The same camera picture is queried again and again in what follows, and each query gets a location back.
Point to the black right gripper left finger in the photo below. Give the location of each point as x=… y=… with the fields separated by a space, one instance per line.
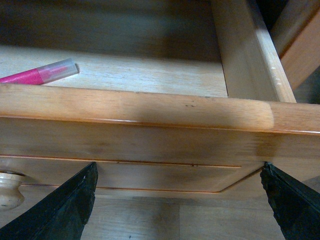
x=61 y=215

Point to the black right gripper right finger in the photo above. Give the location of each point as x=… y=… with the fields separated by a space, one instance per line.
x=296 y=207

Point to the pink marker with clear cap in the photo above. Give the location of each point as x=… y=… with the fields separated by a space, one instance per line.
x=44 y=74

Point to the wooden drawer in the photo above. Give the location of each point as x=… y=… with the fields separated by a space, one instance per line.
x=174 y=98

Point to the wooden nightstand cabinet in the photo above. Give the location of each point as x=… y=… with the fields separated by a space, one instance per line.
x=296 y=37

